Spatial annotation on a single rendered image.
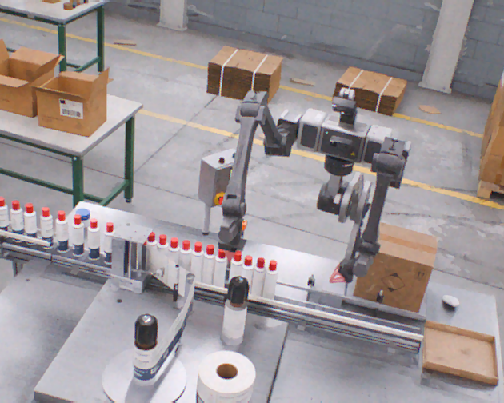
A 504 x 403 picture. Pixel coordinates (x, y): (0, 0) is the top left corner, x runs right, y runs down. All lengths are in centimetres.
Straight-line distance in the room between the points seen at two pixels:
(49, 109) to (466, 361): 279
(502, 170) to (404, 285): 296
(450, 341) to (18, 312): 182
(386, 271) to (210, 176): 89
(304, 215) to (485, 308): 216
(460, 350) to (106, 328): 148
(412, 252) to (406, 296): 20
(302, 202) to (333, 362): 265
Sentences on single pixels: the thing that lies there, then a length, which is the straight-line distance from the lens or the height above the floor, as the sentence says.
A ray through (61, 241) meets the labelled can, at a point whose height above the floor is 94.
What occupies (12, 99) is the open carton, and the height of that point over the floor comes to 87.
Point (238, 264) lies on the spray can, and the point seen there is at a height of 104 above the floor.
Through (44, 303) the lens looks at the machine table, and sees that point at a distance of 305.
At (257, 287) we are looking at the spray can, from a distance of 297.
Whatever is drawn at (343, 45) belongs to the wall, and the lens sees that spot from 814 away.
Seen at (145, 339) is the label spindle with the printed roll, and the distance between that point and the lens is 246.
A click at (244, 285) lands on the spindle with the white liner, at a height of 118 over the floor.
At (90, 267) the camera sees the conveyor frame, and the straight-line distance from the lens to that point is 317.
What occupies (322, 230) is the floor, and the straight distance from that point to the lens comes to 509.
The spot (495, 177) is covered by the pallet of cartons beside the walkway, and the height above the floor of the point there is 21.
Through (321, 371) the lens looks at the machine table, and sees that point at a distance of 284.
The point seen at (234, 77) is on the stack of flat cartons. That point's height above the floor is 22.
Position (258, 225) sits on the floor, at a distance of 503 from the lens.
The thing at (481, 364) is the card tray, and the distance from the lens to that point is 310.
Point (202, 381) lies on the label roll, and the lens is 246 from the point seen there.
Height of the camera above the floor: 283
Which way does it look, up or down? 32 degrees down
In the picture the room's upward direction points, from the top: 7 degrees clockwise
